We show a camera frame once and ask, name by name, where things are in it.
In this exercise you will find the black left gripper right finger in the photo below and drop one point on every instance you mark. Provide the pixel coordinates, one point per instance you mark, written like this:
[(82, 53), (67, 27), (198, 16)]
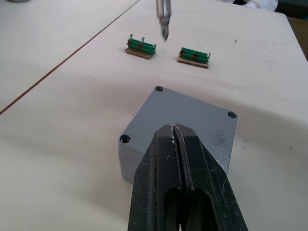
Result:
[(207, 183)]

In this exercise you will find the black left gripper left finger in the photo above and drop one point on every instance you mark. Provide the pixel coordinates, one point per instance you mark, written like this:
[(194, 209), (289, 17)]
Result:
[(154, 178)]

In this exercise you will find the grey plastic enclosure box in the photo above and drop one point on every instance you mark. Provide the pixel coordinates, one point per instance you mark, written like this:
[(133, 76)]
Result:
[(183, 110)]

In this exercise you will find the electric screwdriver with metal bit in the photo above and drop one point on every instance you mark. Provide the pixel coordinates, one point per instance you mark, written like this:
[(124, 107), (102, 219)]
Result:
[(163, 19)]

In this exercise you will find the green screw holder on cardboard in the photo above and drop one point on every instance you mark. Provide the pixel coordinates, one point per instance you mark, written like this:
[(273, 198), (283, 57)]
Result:
[(140, 48), (193, 57)]

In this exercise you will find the small silver screw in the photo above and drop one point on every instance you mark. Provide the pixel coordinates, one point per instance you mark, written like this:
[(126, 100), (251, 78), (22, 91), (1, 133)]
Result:
[(142, 41), (131, 38)]

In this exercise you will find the white cloth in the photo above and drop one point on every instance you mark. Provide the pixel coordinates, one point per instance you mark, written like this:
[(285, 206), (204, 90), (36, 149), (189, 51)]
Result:
[(257, 3)]

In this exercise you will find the dark round object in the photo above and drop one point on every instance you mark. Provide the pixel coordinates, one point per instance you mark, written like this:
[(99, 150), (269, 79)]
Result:
[(16, 1)]

